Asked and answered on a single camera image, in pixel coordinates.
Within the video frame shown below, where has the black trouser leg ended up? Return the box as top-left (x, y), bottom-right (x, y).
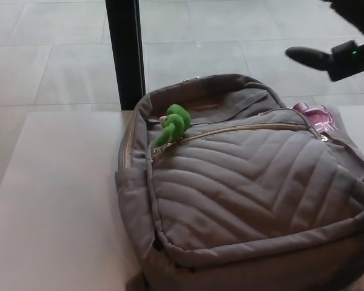
top-left (320, 0), bottom-right (364, 66)

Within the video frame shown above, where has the black window frame post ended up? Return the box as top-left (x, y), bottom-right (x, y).
top-left (106, 0), bottom-right (147, 112)

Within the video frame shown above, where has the black shoe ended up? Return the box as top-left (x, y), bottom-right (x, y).
top-left (285, 46), bottom-right (333, 75)

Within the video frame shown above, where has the pink transparent plastic bottle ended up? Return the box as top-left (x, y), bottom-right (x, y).
top-left (292, 102), bottom-right (342, 135)

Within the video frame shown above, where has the green frog plush keychain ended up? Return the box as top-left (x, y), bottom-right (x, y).
top-left (150, 104), bottom-right (193, 161)

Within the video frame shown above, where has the black ankle tracker box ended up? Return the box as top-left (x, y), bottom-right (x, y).
top-left (327, 41), bottom-right (364, 82)

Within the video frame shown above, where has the grey quilted backpack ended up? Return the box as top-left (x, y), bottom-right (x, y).
top-left (114, 74), bottom-right (364, 291)

